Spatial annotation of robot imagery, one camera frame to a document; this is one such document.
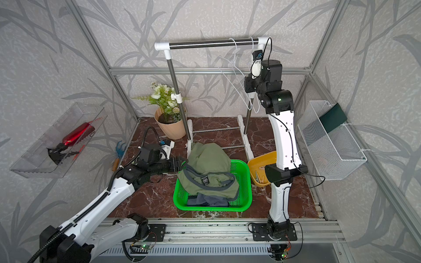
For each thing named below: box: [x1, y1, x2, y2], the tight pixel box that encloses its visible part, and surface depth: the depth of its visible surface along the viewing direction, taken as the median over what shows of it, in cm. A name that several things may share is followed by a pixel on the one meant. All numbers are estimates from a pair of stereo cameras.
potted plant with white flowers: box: [131, 82, 191, 140], surface depth 96 cm
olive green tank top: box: [177, 142, 240, 200], surface depth 82 cm
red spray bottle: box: [46, 122, 95, 165], surface depth 65 cm
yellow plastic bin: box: [247, 151, 277, 187], surface depth 96 cm
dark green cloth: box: [319, 102, 348, 134], surface depth 73 cm
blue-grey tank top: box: [187, 192, 230, 208], surface depth 79 cm
